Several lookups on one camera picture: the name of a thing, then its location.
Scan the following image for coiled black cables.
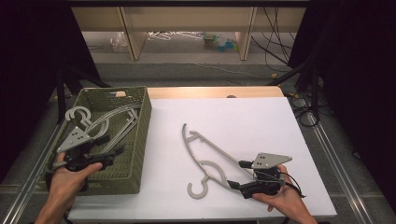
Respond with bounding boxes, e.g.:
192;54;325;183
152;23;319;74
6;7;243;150
287;92;321;129

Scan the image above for black curtain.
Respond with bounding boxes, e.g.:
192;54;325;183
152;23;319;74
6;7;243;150
288;0;396;213
0;0;102;185

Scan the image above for black metal stand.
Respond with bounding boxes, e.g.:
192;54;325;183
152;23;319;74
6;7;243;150
266;60;322;118
55;64;112;125

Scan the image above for person's left hand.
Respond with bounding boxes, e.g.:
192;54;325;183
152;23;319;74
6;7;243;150
46;151;104;213

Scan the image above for green woven basket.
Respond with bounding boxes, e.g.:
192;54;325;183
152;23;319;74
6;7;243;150
36;86;153;197

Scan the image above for white paper sheet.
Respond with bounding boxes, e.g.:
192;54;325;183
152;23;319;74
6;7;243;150
66;96;338;222

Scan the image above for thin white cord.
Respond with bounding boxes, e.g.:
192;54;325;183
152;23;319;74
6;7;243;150
195;63;273;79

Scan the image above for white wire hangers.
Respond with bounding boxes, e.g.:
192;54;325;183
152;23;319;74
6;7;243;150
147;30;205;42

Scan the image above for grey plastic clothes hanger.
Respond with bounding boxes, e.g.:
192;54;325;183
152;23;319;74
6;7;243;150
181;122;260;201
83;106;140;156
64;104;141;147

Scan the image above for right hand-held gripper cable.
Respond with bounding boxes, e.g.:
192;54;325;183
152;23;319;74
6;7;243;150
279;172;308;199

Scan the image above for hanging black cables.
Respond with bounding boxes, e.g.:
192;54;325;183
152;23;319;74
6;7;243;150
250;6;297;67

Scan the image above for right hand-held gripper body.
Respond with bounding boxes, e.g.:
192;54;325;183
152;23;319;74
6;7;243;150
240;151;293;200

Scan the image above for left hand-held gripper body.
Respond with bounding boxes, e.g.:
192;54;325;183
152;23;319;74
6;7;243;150
56;126;115;173

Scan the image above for beige wooden shelf unit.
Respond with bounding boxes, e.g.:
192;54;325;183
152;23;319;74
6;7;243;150
70;6;307;62

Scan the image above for aluminium rail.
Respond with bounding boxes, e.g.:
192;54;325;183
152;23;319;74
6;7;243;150
306;111;375;224
0;119;64;224

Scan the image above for person's right hand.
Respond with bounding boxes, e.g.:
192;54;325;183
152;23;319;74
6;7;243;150
251;163;309;218

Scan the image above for clear plastic bag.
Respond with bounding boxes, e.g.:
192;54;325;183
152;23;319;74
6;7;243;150
109;31;130;53

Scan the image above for colourful plastic toys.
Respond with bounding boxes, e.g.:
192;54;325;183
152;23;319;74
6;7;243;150
202;32;239;53

